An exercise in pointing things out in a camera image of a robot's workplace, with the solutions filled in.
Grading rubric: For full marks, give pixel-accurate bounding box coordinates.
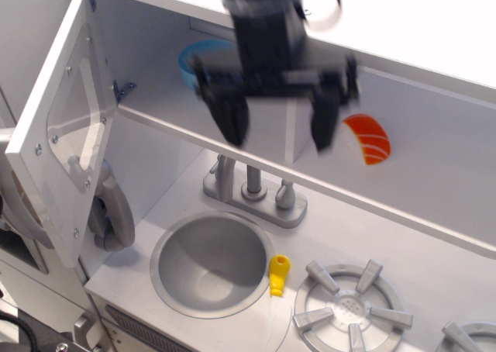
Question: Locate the grey toy sink basin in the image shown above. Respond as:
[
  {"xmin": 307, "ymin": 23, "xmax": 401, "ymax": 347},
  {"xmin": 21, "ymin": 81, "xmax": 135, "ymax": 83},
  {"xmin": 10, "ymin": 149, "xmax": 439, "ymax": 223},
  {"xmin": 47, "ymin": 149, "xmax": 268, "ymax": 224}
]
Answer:
[{"xmin": 150, "ymin": 211, "xmax": 274, "ymax": 319}]

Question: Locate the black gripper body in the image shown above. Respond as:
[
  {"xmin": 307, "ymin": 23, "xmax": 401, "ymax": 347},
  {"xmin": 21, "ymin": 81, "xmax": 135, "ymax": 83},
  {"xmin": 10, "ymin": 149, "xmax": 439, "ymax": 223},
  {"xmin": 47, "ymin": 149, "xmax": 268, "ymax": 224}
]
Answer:
[{"xmin": 192, "ymin": 51, "xmax": 360, "ymax": 106}]

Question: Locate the white toy kitchen cabinet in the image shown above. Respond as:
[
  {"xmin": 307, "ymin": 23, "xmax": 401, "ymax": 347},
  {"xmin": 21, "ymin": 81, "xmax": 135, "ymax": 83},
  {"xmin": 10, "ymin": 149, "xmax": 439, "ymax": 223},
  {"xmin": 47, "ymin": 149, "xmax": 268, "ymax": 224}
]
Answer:
[{"xmin": 1, "ymin": 0, "xmax": 495, "ymax": 351}]

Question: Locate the grey toy stove burner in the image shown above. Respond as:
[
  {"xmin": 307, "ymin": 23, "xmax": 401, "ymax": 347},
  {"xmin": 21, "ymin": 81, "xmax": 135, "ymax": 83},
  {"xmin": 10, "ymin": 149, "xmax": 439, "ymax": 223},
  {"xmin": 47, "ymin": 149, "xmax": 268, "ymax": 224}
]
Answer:
[{"xmin": 293, "ymin": 260, "xmax": 413, "ymax": 351}]

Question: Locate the orange salmon sushi toy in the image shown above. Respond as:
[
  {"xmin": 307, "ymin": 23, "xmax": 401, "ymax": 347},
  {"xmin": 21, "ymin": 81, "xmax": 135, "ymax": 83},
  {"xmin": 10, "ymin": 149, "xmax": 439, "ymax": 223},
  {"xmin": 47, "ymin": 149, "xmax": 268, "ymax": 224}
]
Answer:
[{"xmin": 342, "ymin": 113, "xmax": 391, "ymax": 166}]

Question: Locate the grey toy faucet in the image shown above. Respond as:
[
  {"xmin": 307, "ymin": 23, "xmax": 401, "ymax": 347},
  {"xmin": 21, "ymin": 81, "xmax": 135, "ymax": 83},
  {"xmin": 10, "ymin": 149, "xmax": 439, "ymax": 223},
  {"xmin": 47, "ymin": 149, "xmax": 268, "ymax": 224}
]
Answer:
[{"xmin": 203, "ymin": 154, "xmax": 308, "ymax": 229}]

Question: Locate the blue plastic bowl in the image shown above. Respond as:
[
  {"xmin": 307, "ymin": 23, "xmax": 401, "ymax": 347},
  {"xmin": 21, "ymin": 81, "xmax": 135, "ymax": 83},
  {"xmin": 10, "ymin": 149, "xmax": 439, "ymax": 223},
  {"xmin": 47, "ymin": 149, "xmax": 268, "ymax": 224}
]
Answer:
[{"xmin": 177, "ymin": 39, "xmax": 236, "ymax": 90}]

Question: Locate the white toy microwave door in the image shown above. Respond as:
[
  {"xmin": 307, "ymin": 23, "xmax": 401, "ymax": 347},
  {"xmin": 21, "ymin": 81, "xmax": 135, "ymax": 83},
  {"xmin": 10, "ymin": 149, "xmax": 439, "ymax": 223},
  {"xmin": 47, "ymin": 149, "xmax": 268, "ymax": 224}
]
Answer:
[{"xmin": 6, "ymin": 0, "xmax": 116, "ymax": 267}]

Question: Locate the yellow handled toy knife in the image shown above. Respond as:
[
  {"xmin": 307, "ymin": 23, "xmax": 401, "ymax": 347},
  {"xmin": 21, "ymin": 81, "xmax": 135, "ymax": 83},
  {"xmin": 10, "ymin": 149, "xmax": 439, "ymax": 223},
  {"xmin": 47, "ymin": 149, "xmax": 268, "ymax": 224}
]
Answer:
[{"xmin": 263, "ymin": 254, "xmax": 292, "ymax": 351}]

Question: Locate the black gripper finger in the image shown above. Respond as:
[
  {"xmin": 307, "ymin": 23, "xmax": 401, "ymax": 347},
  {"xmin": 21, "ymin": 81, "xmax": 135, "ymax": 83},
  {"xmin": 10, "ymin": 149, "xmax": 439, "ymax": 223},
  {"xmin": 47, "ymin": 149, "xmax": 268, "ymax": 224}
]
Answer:
[
  {"xmin": 203, "ymin": 93, "xmax": 250, "ymax": 147},
  {"xmin": 311, "ymin": 86, "xmax": 342, "ymax": 153}
]

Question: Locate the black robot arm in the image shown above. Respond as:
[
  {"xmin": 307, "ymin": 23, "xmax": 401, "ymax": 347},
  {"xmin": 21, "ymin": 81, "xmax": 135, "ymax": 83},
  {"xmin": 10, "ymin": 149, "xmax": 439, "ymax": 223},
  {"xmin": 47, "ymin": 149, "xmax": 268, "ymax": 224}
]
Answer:
[{"xmin": 187, "ymin": 0, "xmax": 359, "ymax": 151}]

